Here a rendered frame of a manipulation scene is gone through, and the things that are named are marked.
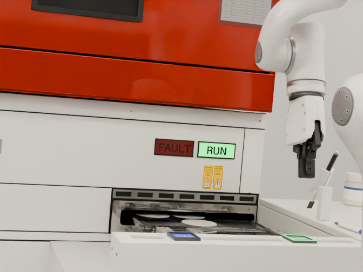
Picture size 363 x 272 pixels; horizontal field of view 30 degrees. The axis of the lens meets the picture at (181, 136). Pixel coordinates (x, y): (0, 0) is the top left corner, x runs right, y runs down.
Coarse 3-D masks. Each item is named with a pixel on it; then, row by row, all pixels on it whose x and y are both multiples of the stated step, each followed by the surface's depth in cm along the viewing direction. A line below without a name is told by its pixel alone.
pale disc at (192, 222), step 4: (184, 220) 192; (188, 220) 193; (192, 220) 193; (196, 220) 194; (200, 220) 194; (204, 220) 195; (188, 224) 187; (192, 224) 187; (196, 224) 188; (200, 224) 188; (204, 224) 189; (208, 224) 189; (212, 224) 190; (216, 224) 190
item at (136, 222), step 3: (123, 210) 199; (126, 210) 198; (123, 213) 198; (126, 213) 195; (129, 213) 194; (126, 216) 194; (129, 216) 191; (132, 216) 189; (132, 219) 187; (135, 219) 186; (135, 222) 184; (138, 222) 182; (138, 225) 180; (141, 225) 178
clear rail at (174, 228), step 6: (144, 228) 178; (150, 228) 178; (174, 228) 180; (180, 228) 180; (204, 228) 182; (210, 228) 183; (216, 228) 184; (222, 228) 184; (228, 228) 185; (234, 228) 185; (240, 228) 186; (246, 228) 186; (252, 228) 187; (258, 228) 187; (264, 228) 188
